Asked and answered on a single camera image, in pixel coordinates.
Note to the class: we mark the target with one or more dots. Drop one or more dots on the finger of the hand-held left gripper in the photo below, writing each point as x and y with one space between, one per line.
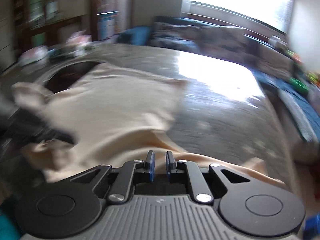
56 135

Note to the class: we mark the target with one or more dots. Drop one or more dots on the blue plastic stool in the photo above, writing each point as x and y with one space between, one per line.
312 227

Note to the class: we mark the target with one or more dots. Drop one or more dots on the brown door frame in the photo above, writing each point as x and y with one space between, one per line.
93 7

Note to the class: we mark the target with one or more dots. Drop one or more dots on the cream knit garment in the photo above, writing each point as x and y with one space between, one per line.
112 100

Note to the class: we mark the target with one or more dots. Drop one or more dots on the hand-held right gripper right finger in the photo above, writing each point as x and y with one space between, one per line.
169 165

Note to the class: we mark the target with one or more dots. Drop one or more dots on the blue corner sofa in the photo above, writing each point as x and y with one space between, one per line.
136 33

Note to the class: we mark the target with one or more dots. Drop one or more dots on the grey pillow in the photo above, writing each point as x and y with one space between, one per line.
225 38

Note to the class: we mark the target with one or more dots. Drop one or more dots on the green bowl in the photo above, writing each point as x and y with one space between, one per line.
298 84

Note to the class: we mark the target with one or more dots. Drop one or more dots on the small blue table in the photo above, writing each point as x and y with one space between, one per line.
107 25

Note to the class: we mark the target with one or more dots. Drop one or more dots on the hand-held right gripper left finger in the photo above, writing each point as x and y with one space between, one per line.
150 165

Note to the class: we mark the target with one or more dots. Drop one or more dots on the pink and white packets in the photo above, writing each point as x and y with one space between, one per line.
77 38

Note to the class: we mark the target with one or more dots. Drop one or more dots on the wooden bookcase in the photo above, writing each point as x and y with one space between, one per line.
45 5

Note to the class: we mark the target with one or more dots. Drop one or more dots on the window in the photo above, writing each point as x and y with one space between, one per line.
237 0

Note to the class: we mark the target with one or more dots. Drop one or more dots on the dark round basin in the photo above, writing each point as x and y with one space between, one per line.
72 77

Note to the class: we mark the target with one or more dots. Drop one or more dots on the small butterfly print pillow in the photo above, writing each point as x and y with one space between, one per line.
162 33

